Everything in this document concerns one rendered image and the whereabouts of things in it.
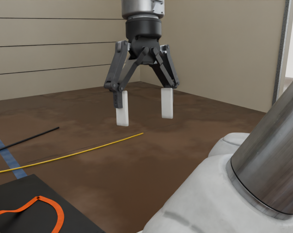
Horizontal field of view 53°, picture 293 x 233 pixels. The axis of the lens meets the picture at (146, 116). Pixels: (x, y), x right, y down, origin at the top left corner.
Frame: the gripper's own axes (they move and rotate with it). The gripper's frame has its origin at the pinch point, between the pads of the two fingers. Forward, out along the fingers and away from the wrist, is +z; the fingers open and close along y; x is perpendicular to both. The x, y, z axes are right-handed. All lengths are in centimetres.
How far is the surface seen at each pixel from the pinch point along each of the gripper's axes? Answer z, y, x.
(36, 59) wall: -58, 220, 530
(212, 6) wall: -139, 432, 259
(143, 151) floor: 71, 184, 193
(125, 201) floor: 89, 104, 134
